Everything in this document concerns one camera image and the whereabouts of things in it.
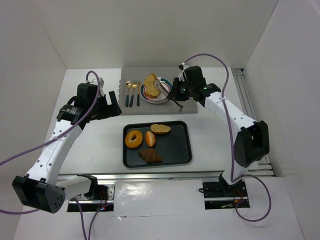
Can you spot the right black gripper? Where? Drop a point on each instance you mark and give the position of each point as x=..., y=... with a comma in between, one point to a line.
x=175, y=90

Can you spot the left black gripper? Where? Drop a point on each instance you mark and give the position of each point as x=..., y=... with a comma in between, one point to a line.
x=105, y=106

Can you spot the large seeded bread slice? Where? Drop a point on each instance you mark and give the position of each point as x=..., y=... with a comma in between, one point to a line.
x=150, y=80

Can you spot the crusty bread slice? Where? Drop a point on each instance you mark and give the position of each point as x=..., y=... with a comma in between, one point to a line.
x=151, y=92

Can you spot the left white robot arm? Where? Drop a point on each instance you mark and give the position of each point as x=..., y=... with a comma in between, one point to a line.
x=39, y=188

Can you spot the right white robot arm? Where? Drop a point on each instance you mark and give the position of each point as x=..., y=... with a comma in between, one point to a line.
x=249, y=138

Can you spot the small bread slice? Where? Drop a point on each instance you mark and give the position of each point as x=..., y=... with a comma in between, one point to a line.
x=159, y=129

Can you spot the grey placemat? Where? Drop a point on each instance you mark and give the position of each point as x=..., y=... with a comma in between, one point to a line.
x=130, y=74

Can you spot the white plate coloured rim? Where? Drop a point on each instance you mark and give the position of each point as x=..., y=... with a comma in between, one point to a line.
x=161, y=98

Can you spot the orange glazed donut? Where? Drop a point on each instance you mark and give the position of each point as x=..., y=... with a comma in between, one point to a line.
x=133, y=139

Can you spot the round orange bun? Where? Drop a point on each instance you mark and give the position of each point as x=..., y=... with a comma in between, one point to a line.
x=150, y=139

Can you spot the black baking tray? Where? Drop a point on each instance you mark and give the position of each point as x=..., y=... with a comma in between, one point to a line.
x=173, y=147

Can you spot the brown chocolate croissant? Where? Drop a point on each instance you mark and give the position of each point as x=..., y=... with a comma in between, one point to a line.
x=150, y=155

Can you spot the gold spoon green handle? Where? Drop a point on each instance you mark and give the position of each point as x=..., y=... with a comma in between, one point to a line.
x=128, y=85

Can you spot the gold fork green handle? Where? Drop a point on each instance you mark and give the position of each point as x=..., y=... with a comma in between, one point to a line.
x=134, y=86

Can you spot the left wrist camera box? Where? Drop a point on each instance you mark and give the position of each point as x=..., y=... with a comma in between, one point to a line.
x=95, y=81

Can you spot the aluminium rail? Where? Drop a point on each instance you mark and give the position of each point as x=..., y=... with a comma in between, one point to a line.
x=157, y=176

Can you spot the left base mount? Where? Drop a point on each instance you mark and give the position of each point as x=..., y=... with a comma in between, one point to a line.
x=103, y=199

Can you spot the base mount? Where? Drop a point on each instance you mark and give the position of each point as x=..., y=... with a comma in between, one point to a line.
x=216, y=198
x=103, y=199

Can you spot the right base mount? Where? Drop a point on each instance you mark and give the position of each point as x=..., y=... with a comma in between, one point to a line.
x=216, y=198

